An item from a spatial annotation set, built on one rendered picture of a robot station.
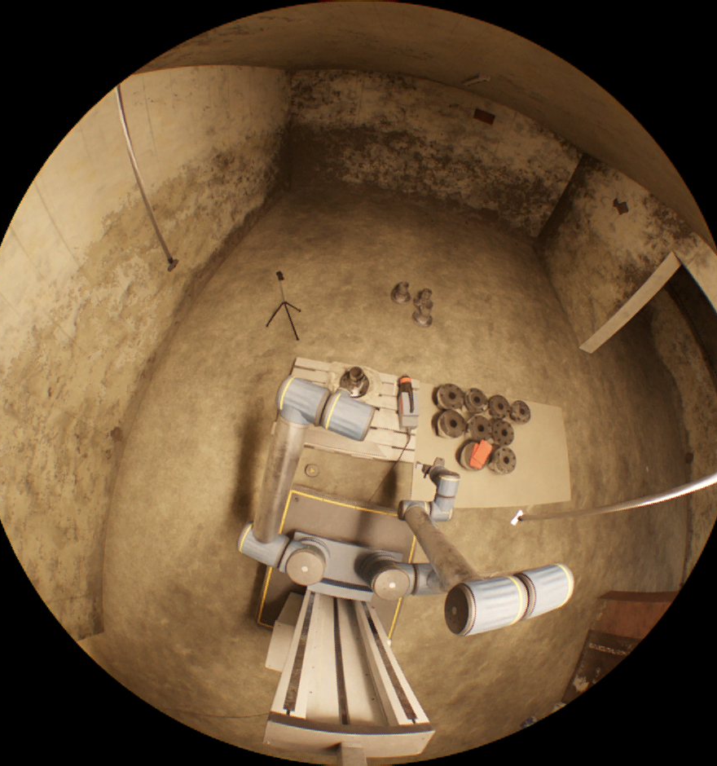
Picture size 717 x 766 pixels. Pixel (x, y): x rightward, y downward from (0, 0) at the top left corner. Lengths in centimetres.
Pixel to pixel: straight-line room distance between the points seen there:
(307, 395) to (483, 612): 86
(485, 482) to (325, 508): 154
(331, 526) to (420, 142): 612
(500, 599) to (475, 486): 197
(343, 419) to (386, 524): 115
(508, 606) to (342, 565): 121
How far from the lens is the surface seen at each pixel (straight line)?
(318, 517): 187
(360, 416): 91
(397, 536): 194
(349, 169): 612
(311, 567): 136
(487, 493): 265
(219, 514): 243
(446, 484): 127
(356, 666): 116
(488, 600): 68
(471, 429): 238
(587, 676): 485
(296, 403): 95
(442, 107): 587
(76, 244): 253
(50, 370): 249
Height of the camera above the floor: 221
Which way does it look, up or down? 62 degrees down
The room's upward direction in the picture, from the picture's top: 13 degrees clockwise
